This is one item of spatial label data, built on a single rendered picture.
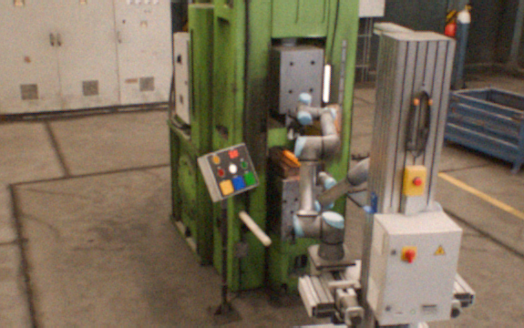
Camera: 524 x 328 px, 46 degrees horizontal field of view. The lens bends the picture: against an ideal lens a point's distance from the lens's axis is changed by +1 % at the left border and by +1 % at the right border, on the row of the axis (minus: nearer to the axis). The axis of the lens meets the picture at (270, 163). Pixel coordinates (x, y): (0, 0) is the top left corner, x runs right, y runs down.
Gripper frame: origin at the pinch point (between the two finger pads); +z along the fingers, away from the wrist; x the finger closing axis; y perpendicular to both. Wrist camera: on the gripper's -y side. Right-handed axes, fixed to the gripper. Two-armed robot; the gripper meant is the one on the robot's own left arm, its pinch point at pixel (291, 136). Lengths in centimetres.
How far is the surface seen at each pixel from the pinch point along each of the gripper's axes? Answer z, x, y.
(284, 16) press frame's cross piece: -50, 7, -57
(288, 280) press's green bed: 102, 5, 43
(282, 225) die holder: 62, -2, 23
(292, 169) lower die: 30.9, 8.3, 0.9
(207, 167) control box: 7, -58, 10
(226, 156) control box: 7.6, -43.5, 2.8
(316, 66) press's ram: -30.0, 23.1, -30.3
